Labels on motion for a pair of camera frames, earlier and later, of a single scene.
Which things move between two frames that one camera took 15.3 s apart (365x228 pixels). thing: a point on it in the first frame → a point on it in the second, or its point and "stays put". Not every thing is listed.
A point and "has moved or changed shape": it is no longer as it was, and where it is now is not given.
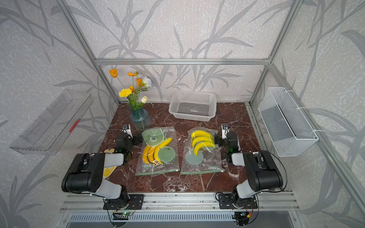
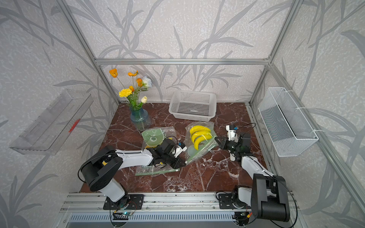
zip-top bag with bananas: x=201 y=155 has moved or changed shape
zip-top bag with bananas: x=158 y=151 stays put
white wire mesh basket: x=290 y=132 stays put
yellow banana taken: x=202 y=138 has moved or changed shape
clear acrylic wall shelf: x=47 y=133 stays put
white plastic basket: x=193 y=105 stays put
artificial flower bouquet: x=134 y=101 stays put
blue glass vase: x=140 y=119 stays put
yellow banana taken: x=201 y=145 → x=201 y=137
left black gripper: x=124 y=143 → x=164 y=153
